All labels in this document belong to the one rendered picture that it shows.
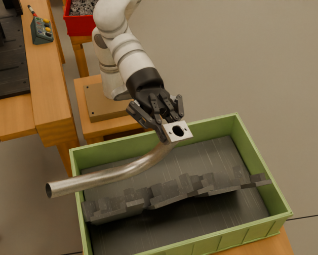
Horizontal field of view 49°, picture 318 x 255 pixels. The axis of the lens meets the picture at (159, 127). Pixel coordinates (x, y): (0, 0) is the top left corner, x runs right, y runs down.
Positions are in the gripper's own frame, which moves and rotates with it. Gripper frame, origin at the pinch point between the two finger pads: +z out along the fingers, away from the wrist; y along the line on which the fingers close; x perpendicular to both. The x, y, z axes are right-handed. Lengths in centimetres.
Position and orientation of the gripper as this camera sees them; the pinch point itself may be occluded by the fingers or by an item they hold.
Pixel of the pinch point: (171, 133)
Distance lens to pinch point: 69.5
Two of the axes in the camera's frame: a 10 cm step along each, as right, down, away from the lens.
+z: 4.3, 8.2, -3.7
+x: -4.1, 5.5, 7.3
